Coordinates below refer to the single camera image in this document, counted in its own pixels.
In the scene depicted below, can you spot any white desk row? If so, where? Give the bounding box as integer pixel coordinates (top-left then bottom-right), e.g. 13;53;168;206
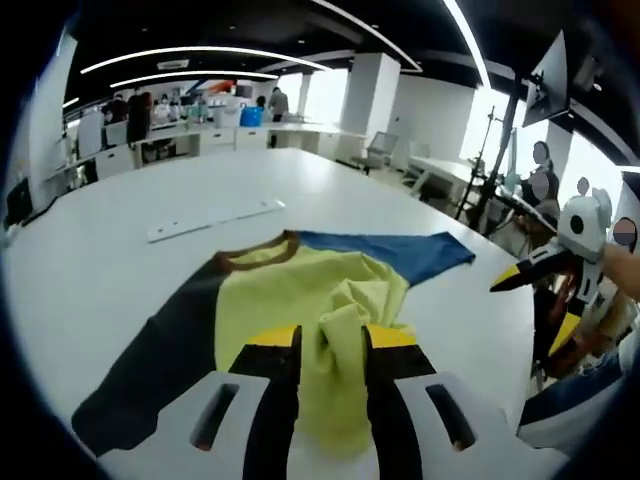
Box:
69;122;371;176

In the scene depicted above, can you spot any white flat strip with holes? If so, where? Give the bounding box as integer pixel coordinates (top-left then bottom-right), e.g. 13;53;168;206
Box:
146;198;287;245

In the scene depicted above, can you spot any white rounded chair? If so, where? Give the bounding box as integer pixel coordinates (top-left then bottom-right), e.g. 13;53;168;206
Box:
77;112;104;159

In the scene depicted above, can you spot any white mesh office chair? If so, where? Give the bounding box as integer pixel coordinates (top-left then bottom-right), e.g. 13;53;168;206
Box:
517;367;640;451

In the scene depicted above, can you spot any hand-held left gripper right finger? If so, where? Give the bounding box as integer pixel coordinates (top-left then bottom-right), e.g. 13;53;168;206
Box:
362;323;517;480

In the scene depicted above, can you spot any black tripod stand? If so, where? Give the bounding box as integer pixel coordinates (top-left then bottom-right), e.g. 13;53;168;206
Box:
454;69;526;232

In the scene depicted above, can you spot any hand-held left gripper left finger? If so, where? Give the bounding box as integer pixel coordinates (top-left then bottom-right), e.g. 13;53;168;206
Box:
97;323;304;480

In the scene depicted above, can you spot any grey swivel office chair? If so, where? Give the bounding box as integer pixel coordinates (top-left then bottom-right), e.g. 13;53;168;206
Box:
357;131;400;175

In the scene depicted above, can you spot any yellow black blue garment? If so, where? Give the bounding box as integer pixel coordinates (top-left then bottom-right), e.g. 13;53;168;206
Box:
71;229;476;459

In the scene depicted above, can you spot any white side desk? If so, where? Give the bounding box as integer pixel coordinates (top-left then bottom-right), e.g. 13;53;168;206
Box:
407;154;496;202

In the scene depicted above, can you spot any black monitor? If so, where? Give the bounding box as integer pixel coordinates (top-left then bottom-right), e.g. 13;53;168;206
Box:
522;29;572;129

